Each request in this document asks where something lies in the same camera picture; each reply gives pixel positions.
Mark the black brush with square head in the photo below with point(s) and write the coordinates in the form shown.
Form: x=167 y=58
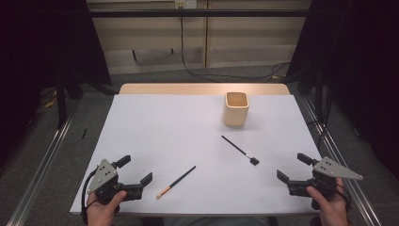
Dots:
x=254 y=161

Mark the black stand post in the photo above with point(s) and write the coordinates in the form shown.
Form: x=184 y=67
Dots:
x=319 y=94
x=61 y=106

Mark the black horizontal bar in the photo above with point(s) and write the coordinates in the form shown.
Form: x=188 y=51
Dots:
x=188 y=13

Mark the beige square cup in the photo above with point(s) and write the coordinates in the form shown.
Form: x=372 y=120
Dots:
x=235 y=116

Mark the person's left hand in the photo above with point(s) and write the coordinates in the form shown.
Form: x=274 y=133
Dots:
x=102 y=213

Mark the white wall socket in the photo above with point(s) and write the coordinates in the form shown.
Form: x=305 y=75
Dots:
x=185 y=3

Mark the person's right hand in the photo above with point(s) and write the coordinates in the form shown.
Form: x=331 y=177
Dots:
x=334 y=212

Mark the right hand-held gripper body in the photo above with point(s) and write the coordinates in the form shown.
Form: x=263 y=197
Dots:
x=326 y=183

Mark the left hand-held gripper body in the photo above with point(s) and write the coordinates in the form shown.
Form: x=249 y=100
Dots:
x=105 y=180

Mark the black curtain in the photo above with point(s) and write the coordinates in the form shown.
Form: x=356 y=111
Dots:
x=31 y=47
x=370 y=62

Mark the dark brush with tan tip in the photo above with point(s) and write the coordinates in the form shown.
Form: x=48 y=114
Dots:
x=178 y=180

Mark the aluminium floor rail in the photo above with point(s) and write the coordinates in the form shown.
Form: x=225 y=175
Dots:
x=368 y=210
x=47 y=163

